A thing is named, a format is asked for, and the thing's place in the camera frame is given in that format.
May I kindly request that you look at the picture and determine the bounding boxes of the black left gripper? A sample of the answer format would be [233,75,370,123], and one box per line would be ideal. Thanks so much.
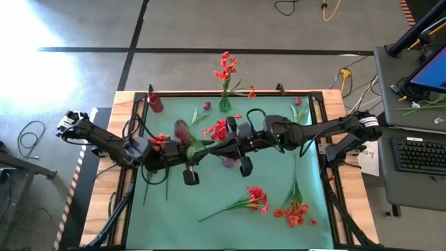
[153,139,215,186]

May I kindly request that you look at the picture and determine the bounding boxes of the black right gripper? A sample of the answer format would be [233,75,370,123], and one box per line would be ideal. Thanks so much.
[210,116,268,178]

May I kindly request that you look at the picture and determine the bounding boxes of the red artificial flower bunch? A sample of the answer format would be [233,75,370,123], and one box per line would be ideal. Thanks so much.
[198,185,270,223]
[141,134,162,206]
[201,114,244,144]

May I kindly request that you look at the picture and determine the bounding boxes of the dark red artificial tulip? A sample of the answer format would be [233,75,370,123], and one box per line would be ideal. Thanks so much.
[190,100,213,128]
[173,119,206,165]
[291,96,310,125]

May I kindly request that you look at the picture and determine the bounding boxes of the orange artificial flower bunch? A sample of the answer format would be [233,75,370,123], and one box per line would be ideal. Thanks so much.
[155,132,171,202]
[213,51,258,105]
[272,155,318,229]

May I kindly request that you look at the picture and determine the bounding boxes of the purple ribbed glass vase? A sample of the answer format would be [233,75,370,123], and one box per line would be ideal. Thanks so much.
[218,155,241,169]

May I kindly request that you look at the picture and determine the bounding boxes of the green glass vase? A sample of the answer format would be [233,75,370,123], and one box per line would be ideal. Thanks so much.
[218,96,233,114]

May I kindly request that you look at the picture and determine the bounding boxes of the red ribbed glass vase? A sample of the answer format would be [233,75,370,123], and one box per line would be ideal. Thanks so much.
[146,91,164,114]

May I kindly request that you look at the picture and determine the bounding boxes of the white paper sheet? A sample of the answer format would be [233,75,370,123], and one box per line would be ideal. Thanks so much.
[357,141,380,178]

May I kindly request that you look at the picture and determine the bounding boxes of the black floor mat striped edge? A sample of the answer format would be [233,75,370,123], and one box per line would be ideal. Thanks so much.
[52,107,113,251]

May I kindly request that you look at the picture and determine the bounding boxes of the grey stand base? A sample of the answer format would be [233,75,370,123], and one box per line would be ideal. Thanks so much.
[0,141,58,251]

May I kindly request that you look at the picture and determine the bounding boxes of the grey desk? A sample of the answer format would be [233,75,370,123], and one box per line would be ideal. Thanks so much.
[374,44,446,213]

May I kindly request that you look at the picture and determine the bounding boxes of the black keyboard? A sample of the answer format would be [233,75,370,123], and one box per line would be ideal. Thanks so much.
[392,137,446,176]

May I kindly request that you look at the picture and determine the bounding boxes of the spare green flower stems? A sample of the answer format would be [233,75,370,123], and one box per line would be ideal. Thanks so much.
[396,93,446,118]

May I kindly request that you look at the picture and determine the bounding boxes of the black monitor pole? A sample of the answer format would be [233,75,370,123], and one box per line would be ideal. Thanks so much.
[386,0,446,59]

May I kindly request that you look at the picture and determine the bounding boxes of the computer monitor blue screen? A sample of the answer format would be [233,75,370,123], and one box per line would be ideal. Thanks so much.
[406,44,446,94]

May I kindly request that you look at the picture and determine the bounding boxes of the black aluminium table frame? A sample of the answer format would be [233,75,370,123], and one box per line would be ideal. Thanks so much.
[68,90,384,251]

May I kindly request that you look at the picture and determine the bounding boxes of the yellow cable plug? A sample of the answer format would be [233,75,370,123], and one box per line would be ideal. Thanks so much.
[339,68,353,88]

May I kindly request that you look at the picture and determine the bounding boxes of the white cable bundle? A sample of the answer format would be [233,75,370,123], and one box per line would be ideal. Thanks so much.
[346,75,383,118]

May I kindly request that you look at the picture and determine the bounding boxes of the black floor cable loop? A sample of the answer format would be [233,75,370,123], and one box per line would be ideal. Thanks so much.
[273,0,301,17]

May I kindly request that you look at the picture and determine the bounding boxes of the yellow floor cable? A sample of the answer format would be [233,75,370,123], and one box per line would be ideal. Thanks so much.
[321,0,344,22]

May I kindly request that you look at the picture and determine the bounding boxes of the black desk cable tangle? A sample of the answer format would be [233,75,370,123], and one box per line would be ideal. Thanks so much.
[390,75,424,102]

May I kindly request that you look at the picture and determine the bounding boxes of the black floor cable coil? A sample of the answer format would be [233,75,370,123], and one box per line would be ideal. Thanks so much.
[16,120,47,160]

